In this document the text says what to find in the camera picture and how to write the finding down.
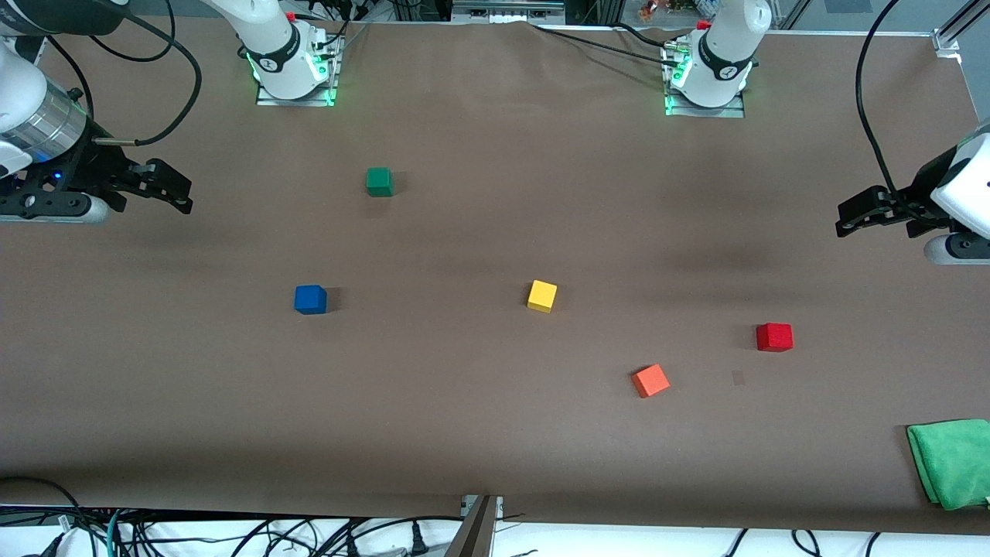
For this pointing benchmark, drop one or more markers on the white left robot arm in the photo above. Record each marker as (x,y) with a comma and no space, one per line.
(727,39)

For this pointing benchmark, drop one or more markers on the aluminium frame corner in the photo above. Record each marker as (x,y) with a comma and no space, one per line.
(947,39)

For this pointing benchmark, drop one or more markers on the orange wooden block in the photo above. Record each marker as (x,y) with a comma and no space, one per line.
(651,381)

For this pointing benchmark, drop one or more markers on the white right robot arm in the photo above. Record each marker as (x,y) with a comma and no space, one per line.
(274,46)

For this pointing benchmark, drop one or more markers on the black power plug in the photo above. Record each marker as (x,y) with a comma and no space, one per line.
(419,541)

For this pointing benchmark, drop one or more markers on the yellow wooden block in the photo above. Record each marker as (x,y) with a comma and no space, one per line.
(542,296)

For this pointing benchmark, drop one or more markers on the blue wooden block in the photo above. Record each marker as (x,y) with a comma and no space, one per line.
(310,300)

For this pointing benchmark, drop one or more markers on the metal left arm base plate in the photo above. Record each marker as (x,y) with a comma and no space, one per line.
(704,113)

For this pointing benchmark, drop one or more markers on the green wooden block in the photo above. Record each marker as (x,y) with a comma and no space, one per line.
(379,182)

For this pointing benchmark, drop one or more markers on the green microfibre cloth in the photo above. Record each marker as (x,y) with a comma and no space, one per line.
(955,464)

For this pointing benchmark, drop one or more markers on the red wooden block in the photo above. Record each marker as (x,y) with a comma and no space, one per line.
(774,338)

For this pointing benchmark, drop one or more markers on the striped object at corner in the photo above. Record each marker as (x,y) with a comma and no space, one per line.
(476,534)

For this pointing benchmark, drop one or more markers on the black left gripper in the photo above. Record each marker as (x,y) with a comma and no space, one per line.
(918,189)

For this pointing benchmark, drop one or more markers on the grey metal device box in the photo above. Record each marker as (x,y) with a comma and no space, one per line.
(506,11)

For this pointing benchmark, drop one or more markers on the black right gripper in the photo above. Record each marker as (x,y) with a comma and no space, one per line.
(91,164)

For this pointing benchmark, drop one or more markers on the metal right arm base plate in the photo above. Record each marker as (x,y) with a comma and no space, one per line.
(294,102)

